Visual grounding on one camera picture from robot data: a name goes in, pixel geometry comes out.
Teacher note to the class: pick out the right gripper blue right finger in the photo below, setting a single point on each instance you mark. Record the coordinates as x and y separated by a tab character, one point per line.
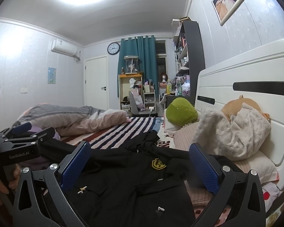
241	191

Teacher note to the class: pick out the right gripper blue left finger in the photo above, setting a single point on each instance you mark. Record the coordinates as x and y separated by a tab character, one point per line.
40	197

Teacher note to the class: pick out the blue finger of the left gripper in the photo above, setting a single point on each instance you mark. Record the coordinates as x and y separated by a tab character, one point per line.
14	132
41	134

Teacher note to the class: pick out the black hooded coat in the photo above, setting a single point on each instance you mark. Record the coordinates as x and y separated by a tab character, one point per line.
136	184

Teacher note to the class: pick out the person's left hand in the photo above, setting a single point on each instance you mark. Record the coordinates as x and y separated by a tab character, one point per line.
1	184

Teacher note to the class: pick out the pink and grey duvet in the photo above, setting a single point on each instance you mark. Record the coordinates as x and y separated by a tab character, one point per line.
72	121

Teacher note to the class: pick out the beige fleece blanket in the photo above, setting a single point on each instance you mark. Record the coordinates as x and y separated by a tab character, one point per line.
236	138

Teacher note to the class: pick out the striped bed blanket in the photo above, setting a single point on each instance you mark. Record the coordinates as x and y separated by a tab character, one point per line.
115	136

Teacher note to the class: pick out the white door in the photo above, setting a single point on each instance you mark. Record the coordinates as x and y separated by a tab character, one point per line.
96	82

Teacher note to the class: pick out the pink ribbed pillow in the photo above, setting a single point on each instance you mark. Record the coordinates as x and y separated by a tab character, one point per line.
184	137

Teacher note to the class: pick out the white air conditioner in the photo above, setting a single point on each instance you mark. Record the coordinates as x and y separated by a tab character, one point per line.
62	47

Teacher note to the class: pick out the grey chair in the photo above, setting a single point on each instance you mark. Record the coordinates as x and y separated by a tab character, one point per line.
137	107

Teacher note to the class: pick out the orange plush toy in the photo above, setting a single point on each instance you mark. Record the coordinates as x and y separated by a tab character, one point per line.
234	106

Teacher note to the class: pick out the yellow wooden shelf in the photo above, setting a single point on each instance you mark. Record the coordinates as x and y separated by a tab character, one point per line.
124	84

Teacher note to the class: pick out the green plush pillow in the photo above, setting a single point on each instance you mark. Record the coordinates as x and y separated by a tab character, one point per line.
181	112

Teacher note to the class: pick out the small white shelf rack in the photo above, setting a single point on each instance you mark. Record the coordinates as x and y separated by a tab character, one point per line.
149	97

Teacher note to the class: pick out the glass display case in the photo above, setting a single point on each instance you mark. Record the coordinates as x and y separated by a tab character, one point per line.
131	62

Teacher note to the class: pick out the white bed headboard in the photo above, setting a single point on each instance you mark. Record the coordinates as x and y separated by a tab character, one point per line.
257	74

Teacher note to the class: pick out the wig on mannequin head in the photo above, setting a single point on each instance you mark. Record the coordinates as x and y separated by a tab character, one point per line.
163	77

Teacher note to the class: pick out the teal curtain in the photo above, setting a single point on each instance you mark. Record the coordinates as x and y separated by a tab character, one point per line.
144	48

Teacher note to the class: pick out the yellow drink bottle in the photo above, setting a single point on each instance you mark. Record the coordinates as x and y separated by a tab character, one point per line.
168	87

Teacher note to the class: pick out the dark tall bookshelf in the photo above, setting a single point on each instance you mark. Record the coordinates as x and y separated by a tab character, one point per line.
189	55

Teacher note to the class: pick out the wall light switch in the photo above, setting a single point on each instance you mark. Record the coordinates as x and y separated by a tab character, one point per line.
23	90

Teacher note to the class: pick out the blue wall poster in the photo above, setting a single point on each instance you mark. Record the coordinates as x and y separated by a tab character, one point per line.
52	75

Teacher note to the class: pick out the round wall clock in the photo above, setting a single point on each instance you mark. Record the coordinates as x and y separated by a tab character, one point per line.
113	48

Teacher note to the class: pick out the framed wall photo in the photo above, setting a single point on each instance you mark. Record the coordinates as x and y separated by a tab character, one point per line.
225	9

